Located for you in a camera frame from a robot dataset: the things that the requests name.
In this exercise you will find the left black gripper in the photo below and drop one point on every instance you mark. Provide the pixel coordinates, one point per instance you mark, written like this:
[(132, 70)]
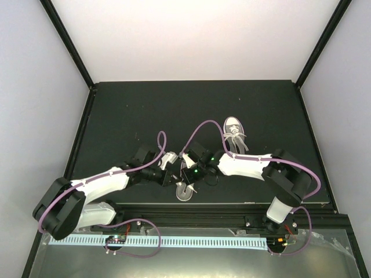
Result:
[(167, 182)]

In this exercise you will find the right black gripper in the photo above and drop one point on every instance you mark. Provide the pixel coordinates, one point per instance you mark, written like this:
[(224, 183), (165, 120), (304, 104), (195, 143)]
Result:
[(189, 179)]

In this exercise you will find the grey sneaker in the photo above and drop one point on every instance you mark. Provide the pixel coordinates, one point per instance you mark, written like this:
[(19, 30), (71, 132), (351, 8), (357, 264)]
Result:
[(234, 135), (184, 192)]

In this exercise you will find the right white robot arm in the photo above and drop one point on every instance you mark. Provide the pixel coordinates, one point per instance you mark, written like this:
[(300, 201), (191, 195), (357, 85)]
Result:
[(287, 180)]

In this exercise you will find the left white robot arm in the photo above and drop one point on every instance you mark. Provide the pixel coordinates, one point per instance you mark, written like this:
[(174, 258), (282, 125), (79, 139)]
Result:
[(69, 205)]

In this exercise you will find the left small circuit board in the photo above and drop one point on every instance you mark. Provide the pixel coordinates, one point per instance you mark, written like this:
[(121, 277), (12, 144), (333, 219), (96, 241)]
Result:
[(116, 239)]

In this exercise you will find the small circuit board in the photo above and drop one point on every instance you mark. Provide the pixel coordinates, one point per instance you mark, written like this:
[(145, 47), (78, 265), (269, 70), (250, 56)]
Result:
[(116, 239), (280, 240)]

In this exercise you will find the right small circuit board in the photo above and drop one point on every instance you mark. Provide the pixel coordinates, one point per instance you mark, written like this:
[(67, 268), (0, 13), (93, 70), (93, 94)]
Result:
[(280, 240)]

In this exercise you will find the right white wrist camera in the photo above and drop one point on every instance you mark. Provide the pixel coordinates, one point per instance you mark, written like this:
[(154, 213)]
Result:
[(187, 160)]

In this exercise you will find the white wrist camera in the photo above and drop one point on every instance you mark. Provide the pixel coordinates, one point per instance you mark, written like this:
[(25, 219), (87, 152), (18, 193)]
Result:
[(168, 158), (187, 160)]

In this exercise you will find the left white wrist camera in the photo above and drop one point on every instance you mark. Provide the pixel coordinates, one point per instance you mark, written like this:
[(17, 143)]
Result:
[(168, 158)]

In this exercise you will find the white slotted cable duct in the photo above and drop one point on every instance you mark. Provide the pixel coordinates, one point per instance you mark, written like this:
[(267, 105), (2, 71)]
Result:
[(252, 243)]

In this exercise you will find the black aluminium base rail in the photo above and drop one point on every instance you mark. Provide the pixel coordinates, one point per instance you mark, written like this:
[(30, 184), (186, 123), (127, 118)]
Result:
[(253, 219)]

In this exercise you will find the left black frame post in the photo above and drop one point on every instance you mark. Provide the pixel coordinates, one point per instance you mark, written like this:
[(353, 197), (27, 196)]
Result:
[(55, 19)]

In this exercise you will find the black frame post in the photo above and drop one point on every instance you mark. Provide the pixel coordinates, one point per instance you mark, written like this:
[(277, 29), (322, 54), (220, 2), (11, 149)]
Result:
[(323, 40), (55, 19)]

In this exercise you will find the right black frame post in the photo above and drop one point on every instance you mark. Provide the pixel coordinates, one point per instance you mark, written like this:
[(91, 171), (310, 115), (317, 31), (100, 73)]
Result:
[(323, 40)]

